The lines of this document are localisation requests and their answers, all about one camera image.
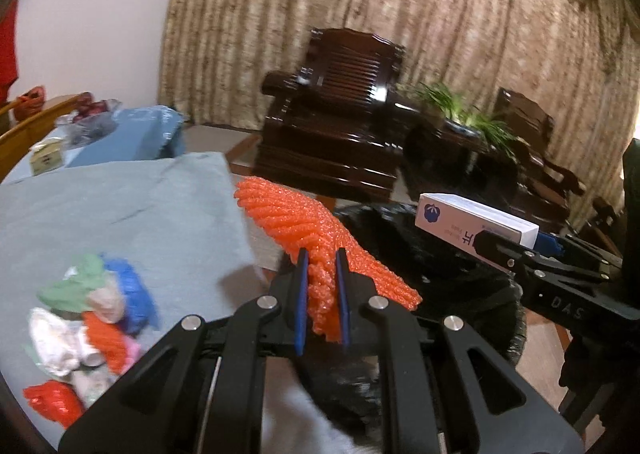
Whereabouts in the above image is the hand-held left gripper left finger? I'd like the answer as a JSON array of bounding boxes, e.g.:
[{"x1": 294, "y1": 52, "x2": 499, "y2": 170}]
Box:
[{"x1": 57, "y1": 248, "x2": 308, "y2": 454}]

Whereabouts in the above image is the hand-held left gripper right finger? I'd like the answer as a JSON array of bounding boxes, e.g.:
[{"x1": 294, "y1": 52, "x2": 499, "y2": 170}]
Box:
[{"x1": 335, "y1": 248, "x2": 586, "y2": 454}]

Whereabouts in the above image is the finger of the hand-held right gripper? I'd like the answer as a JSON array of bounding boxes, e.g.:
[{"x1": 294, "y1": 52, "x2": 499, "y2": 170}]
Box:
[
  {"x1": 537, "y1": 233, "x2": 624, "y2": 271},
  {"x1": 472, "y1": 229, "x2": 640, "y2": 324}
]

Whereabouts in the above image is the white and blue carton box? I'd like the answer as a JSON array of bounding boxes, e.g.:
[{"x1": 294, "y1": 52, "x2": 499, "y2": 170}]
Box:
[{"x1": 415, "y1": 191, "x2": 541, "y2": 249}]

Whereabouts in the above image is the black trash bag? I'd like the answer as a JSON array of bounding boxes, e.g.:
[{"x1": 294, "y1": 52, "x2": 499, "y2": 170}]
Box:
[{"x1": 295, "y1": 201, "x2": 528, "y2": 435}]

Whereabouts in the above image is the green and white radish toy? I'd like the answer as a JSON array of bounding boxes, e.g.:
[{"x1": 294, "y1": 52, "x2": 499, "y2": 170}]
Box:
[{"x1": 37, "y1": 254, "x2": 106, "y2": 312}]

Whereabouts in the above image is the dark wooden side table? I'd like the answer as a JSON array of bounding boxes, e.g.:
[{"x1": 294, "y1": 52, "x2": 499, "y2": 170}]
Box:
[{"x1": 402, "y1": 109, "x2": 501, "y2": 207}]

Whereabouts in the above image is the dark wooden armchair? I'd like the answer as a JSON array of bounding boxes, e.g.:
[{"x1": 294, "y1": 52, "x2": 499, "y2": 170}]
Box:
[
  {"x1": 252, "y1": 27, "x2": 426, "y2": 202},
  {"x1": 492, "y1": 87, "x2": 588, "y2": 235}
]

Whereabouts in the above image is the green potted plant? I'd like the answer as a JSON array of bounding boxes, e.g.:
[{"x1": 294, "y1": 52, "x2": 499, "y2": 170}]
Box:
[{"x1": 400, "y1": 82, "x2": 516, "y2": 150}]

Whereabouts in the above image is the blue foam net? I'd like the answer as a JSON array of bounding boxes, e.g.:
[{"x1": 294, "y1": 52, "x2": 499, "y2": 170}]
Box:
[{"x1": 102, "y1": 258, "x2": 158, "y2": 335}]

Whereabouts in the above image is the beige crumpled paper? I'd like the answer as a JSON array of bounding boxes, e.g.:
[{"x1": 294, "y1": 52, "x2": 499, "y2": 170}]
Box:
[{"x1": 87, "y1": 284, "x2": 126, "y2": 322}]

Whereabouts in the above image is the grey-blue table cloth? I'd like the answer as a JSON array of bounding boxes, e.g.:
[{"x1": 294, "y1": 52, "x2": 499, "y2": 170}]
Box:
[{"x1": 0, "y1": 151, "x2": 361, "y2": 454}]

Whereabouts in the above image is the white patterned wrapper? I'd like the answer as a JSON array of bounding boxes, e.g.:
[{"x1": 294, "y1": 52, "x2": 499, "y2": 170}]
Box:
[{"x1": 70, "y1": 366, "x2": 118, "y2": 407}]

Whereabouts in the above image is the blue cloth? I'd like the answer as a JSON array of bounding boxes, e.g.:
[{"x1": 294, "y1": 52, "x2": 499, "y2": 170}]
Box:
[{"x1": 65, "y1": 105, "x2": 188, "y2": 170}]

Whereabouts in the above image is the white crumpled wrapper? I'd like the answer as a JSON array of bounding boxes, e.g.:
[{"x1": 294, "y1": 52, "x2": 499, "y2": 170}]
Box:
[{"x1": 22, "y1": 307, "x2": 86, "y2": 377}]

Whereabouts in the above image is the clear bag of red fruit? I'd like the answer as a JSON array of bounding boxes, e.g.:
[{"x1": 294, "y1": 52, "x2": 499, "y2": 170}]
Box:
[{"x1": 55, "y1": 92, "x2": 121, "y2": 147}]

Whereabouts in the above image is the small cream box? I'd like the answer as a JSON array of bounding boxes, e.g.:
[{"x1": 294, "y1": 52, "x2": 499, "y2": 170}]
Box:
[{"x1": 29, "y1": 137, "x2": 66, "y2": 177}]

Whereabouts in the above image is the red basket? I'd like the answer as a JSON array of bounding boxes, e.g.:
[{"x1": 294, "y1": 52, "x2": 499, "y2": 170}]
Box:
[{"x1": 14, "y1": 87, "x2": 47, "y2": 121}]

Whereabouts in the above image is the red cloth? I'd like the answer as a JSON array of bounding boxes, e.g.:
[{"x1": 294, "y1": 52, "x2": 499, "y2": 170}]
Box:
[{"x1": 0, "y1": 0, "x2": 20, "y2": 105}]

